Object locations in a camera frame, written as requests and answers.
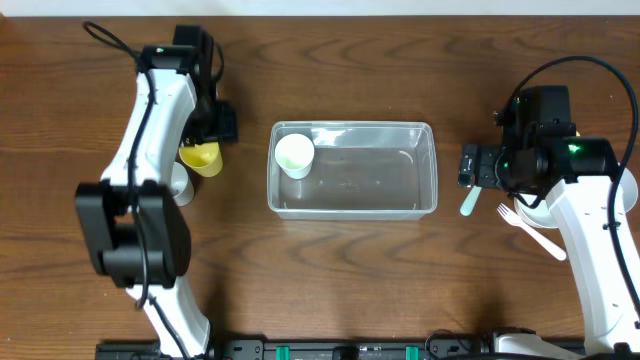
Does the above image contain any grey plastic cup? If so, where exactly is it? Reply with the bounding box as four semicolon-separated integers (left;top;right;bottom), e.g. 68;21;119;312
170;162;195;207

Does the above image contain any white plastic cup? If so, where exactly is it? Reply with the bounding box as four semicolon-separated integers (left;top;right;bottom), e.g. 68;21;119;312
275;134;315;180

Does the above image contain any white plastic fork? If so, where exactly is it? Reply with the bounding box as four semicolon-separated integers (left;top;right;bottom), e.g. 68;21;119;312
497;203;568;261

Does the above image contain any clear plastic container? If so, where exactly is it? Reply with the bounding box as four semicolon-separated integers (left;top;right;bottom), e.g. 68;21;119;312
266;121;438;221

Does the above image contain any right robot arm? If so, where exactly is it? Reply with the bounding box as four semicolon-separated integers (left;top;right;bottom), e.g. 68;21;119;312
458;85;639;354

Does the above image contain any yellow plastic cup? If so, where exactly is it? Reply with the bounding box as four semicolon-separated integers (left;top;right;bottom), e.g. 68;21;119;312
179;142;223;177

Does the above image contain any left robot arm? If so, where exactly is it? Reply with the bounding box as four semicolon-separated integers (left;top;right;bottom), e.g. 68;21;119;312
75;21;238;359

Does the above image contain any mint green plastic spoon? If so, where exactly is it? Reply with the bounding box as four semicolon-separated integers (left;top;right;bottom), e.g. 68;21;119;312
459;186;481;216

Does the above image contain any white plastic bowl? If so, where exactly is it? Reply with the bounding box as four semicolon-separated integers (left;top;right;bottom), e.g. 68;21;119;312
514;198;558;229

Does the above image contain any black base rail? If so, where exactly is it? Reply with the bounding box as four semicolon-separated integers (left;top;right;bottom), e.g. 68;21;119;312
94;338;597;360

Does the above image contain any grey plastic bowl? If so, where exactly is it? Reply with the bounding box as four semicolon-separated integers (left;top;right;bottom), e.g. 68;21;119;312
619;168;639;213

